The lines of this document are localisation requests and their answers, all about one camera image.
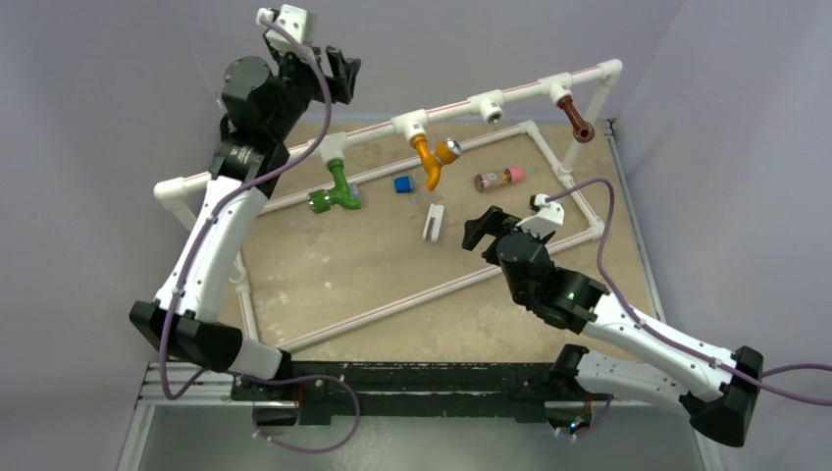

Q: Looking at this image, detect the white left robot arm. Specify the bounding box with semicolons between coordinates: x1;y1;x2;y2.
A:
130;52;324;401

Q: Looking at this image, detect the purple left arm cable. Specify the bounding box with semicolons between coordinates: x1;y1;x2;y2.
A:
157;13;334;401

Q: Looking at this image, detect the green water faucet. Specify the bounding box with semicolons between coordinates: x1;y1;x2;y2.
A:
307;158;362;214

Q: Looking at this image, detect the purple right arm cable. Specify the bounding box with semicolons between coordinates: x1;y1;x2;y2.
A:
546;179;832;407

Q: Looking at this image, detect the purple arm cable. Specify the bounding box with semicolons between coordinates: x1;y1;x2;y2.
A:
157;13;334;401
546;179;832;407

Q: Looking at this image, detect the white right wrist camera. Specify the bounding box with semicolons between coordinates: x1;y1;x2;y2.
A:
516;193;565;240

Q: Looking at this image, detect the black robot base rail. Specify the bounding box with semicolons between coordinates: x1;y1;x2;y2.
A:
231;361;606;429

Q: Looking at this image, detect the orange water faucet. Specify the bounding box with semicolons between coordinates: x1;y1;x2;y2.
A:
410;134;462;191

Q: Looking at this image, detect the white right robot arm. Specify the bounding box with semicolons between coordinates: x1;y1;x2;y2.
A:
461;204;763;447

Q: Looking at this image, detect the brown water faucet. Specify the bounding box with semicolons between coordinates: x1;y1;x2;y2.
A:
556;94;596;143

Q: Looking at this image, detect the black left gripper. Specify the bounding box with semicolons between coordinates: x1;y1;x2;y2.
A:
268;45;358;141

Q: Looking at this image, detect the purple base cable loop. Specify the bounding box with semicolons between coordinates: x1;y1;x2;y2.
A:
251;379;363;455

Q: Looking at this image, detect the white plastic clip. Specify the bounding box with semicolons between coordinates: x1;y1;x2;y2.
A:
422;203;444;242

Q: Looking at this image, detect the blue cube block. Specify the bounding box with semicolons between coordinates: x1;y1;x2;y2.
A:
393;176;415;194

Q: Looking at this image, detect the white PVC pipe frame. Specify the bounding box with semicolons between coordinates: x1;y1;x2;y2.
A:
153;59;623;342

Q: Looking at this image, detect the pink capped small bottle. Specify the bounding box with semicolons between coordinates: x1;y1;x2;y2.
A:
473;167;525;192

